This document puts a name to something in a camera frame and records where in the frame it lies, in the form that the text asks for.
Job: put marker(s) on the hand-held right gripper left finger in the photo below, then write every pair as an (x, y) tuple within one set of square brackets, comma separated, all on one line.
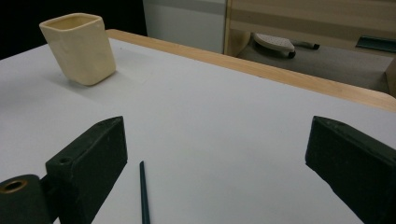
[(90, 161)]

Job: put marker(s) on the light wooden desk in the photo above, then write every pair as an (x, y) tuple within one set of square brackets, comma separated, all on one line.
[(311, 15)]

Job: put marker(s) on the thin pencil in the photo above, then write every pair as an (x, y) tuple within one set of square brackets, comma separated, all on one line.
[(144, 199)]

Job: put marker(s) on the cream square cup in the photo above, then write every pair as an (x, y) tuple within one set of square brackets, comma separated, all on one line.
[(81, 49)]

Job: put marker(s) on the chair base with casters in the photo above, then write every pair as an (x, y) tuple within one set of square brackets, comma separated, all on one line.
[(274, 42)]

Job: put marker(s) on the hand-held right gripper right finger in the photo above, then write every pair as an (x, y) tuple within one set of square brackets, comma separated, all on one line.
[(355, 161)]

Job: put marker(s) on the wooden table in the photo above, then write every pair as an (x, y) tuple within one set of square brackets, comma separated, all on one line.
[(249, 67)]

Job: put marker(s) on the white cabinet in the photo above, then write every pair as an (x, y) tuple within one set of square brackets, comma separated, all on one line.
[(186, 25)]

